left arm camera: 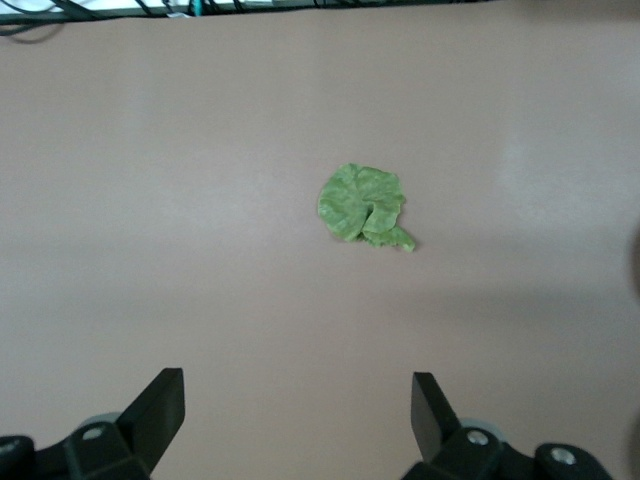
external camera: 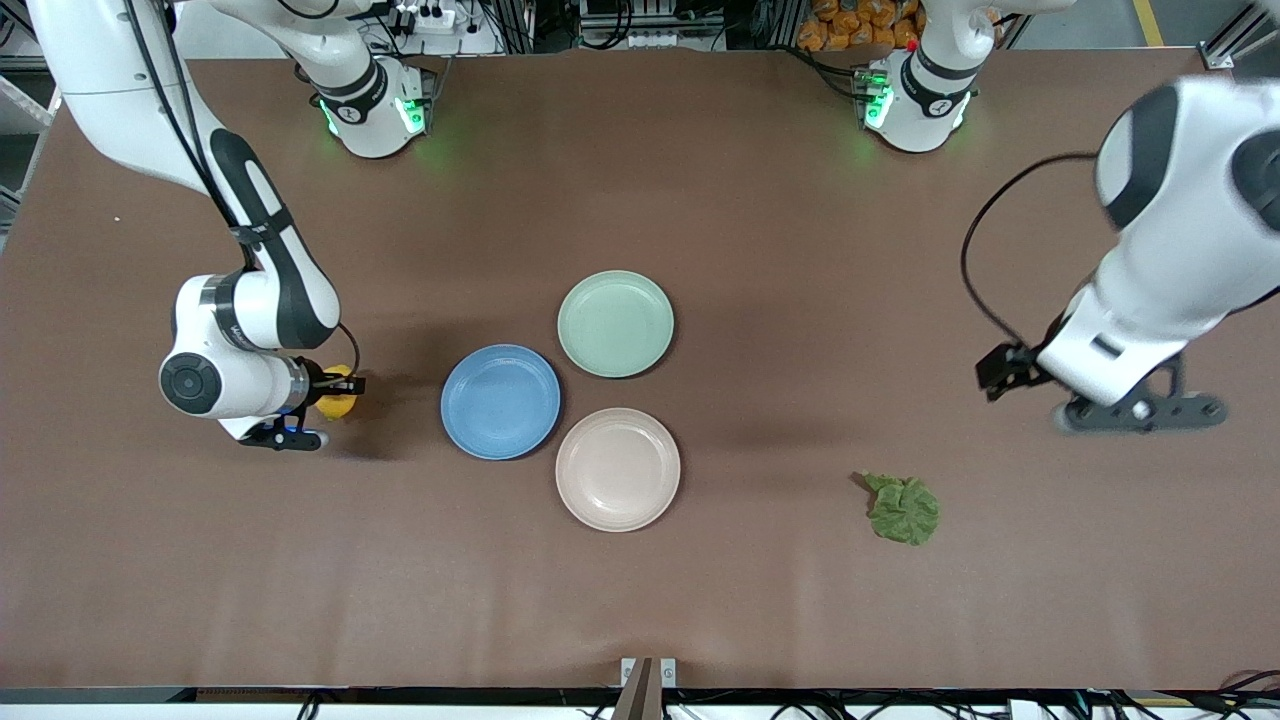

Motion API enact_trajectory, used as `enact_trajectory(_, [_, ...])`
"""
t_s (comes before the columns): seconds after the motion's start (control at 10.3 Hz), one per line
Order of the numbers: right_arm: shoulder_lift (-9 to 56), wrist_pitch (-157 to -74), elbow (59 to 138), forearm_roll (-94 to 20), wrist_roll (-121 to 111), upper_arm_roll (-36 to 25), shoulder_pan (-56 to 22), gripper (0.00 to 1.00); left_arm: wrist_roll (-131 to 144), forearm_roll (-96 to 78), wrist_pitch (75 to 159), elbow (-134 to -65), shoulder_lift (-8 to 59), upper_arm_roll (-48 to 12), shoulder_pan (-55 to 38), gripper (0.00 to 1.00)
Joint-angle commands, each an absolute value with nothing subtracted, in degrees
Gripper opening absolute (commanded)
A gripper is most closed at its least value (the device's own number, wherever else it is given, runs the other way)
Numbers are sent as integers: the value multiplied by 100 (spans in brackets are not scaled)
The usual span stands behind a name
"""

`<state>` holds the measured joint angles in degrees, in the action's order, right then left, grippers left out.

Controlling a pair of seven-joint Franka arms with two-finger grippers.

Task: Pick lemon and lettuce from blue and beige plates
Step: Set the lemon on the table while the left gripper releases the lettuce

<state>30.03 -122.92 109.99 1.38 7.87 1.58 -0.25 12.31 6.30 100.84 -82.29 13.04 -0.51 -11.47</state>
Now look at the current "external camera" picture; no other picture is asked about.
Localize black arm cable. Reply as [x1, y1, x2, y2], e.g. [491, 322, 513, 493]
[125, 0, 361, 376]
[961, 150, 1101, 351]

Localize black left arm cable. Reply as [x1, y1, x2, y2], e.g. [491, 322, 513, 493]
[961, 150, 1101, 351]

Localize white power strip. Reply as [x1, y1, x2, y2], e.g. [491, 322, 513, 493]
[393, 3, 458, 33]

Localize yellow lemon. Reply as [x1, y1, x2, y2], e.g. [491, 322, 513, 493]
[317, 364, 360, 421]

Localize green lettuce leaf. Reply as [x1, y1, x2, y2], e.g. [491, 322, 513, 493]
[858, 471, 942, 547]

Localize beige plate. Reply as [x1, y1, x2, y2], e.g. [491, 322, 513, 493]
[555, 407, 682, 533]

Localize blue plate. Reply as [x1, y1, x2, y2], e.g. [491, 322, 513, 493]
[440, 344, 563, 461]

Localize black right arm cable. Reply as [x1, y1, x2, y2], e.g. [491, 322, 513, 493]
[125, 0, 361, 376]

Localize metal table edge bracket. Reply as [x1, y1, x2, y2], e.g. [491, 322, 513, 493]
[620, 657, 679, 720]

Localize pale green plate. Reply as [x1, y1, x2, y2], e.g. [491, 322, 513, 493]
[557, 270, 676, 379]

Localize aluminium corner profile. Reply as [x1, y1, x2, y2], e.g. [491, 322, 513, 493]
[1200, 5, 1271, 71]

